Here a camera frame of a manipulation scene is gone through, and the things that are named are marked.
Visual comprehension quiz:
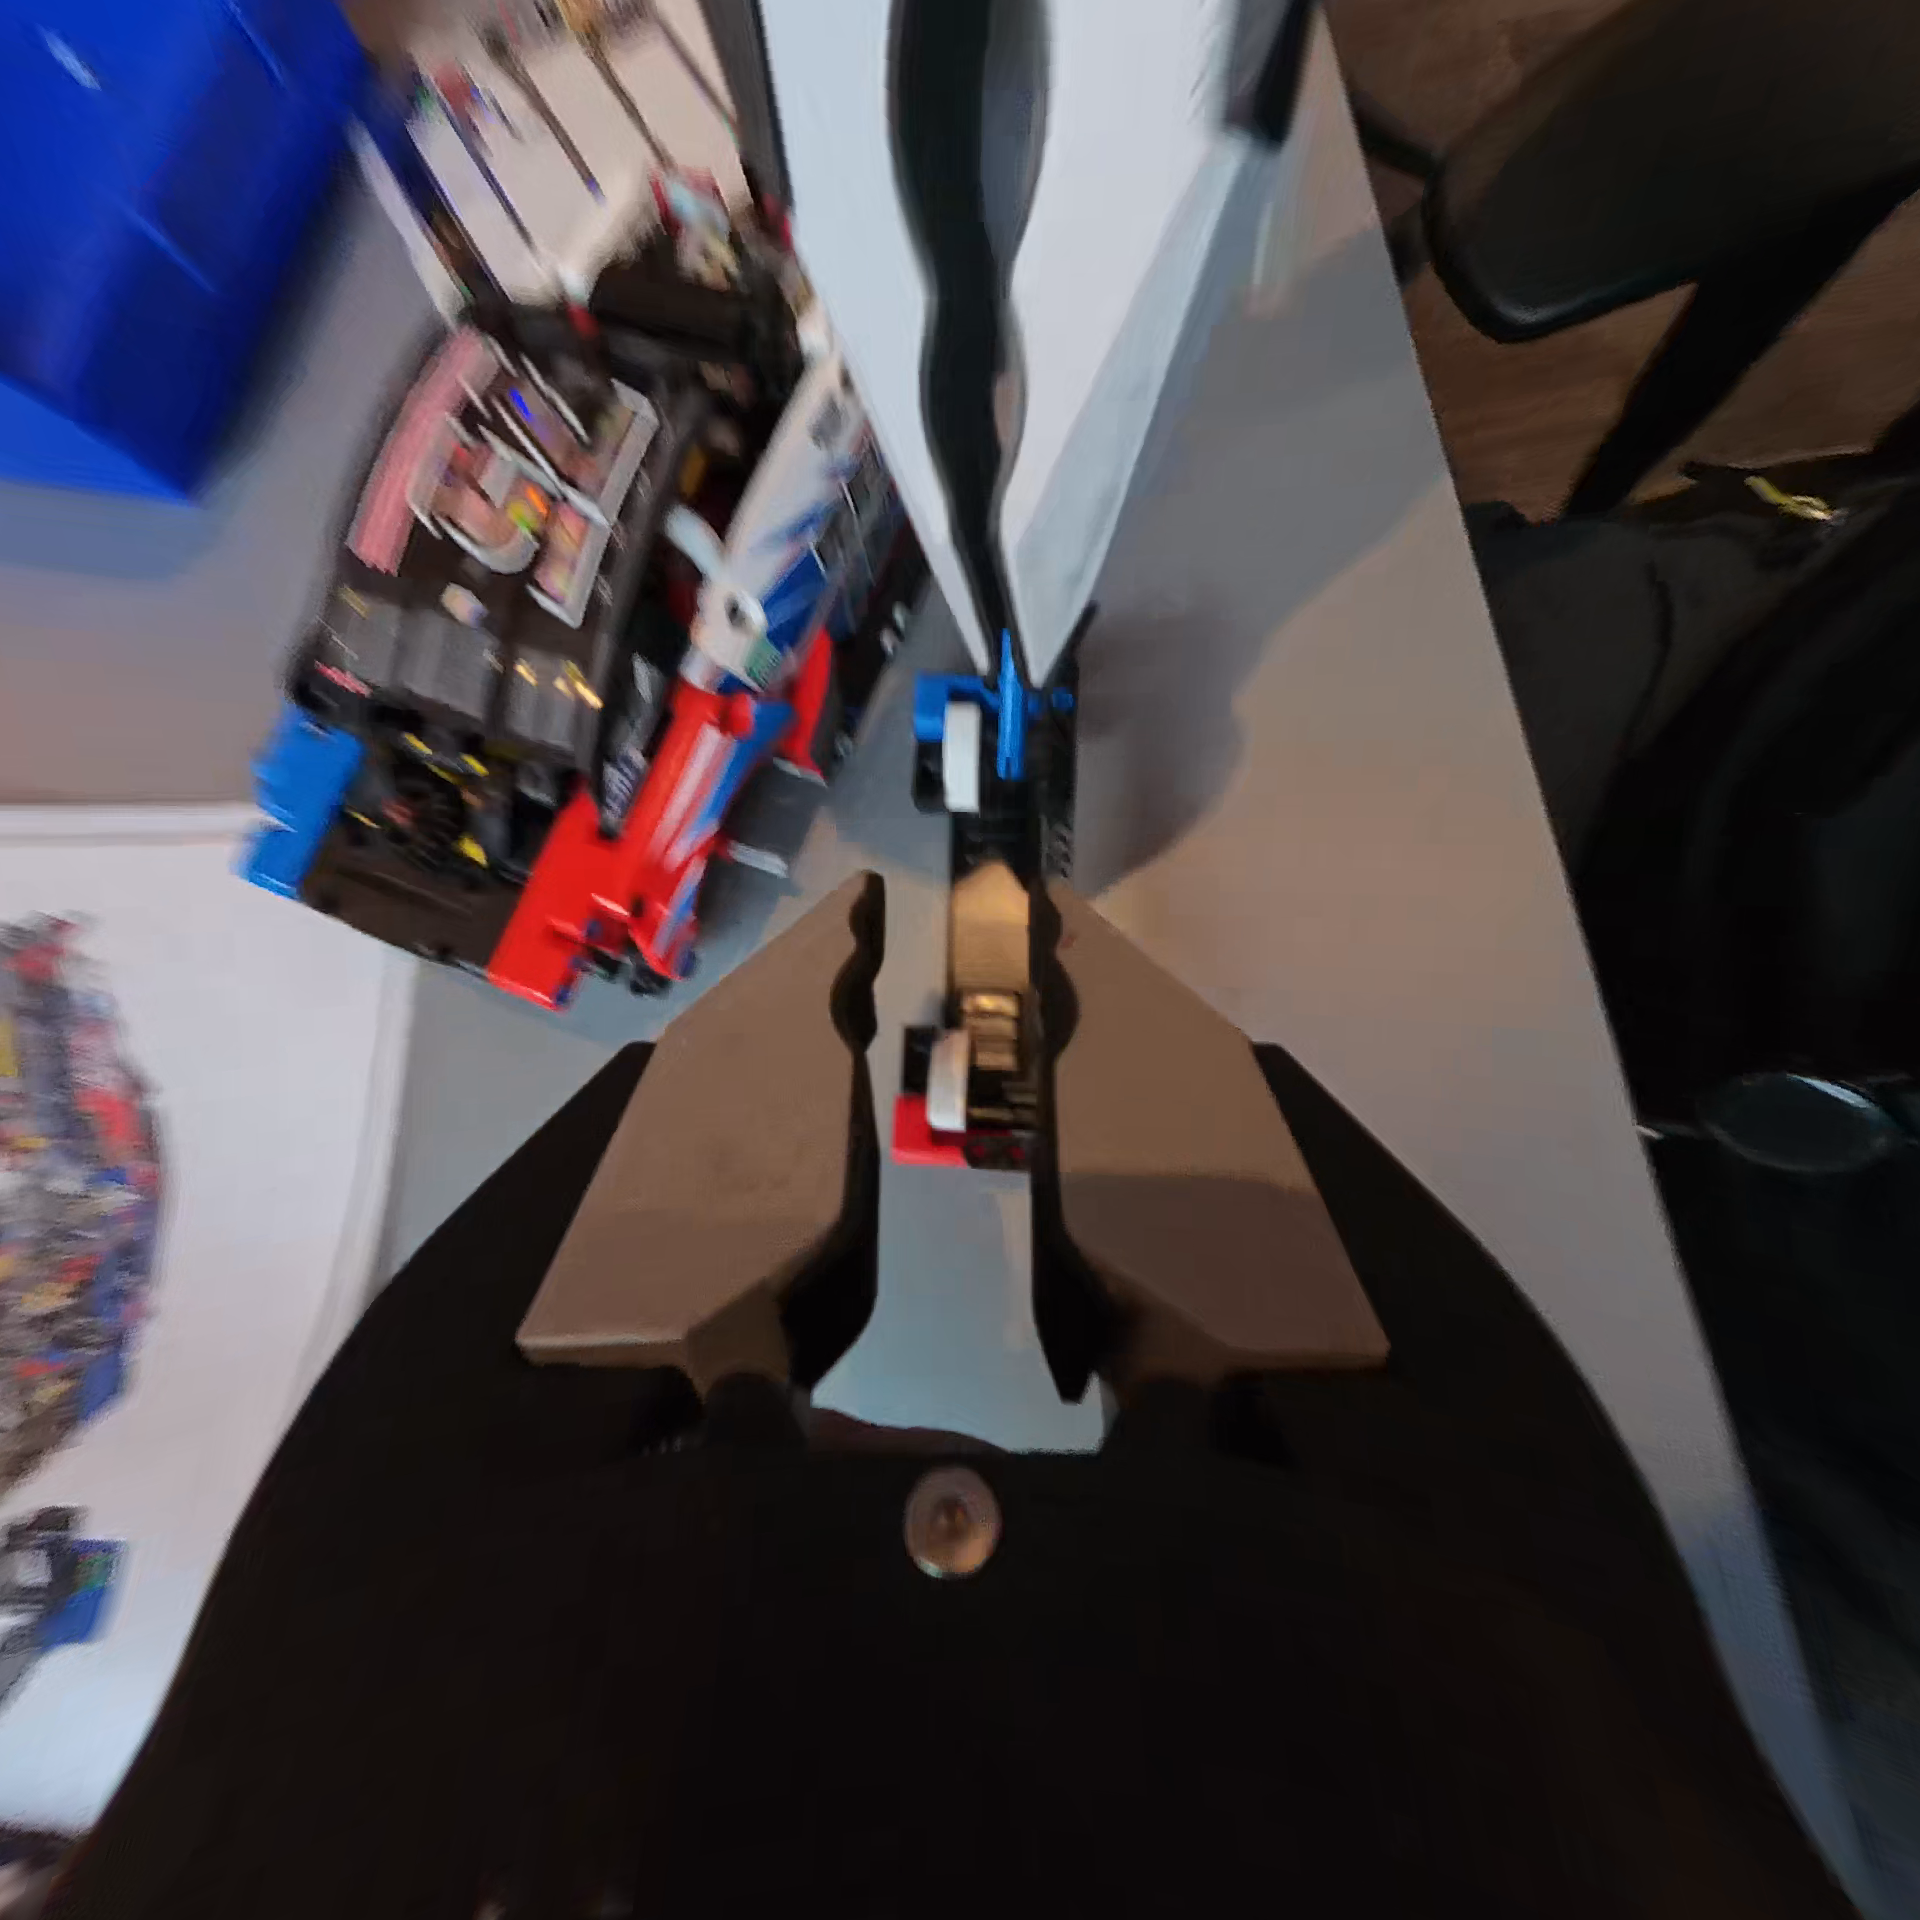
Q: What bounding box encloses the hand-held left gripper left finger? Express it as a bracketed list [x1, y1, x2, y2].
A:
[516, 870, 890, 1397]

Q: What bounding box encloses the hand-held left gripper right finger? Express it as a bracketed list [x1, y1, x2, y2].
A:
[1030, 886, 1392, 1411]

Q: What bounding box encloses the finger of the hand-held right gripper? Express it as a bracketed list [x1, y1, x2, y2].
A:
[976, 0, 1299, 647]
[752, 0, 1013, 677]

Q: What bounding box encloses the red black toy race car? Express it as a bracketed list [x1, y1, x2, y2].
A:
[246, 255, 933, 1008]

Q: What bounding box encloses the small toy brick assembly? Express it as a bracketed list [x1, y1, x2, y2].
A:
[891, 630, 1076, 1173]

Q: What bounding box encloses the grey desk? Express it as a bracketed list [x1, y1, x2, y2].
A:
[0, 0, 1864, 1920]

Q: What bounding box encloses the open instruction booklet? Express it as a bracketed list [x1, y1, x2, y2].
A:
[0, 805, 422, 1832]

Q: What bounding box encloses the person's black clothing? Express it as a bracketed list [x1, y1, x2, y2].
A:
[1473, 450, 1920, 1801]

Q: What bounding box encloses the blue storage bin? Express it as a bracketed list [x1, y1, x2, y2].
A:
[0, 0, 377, 495]

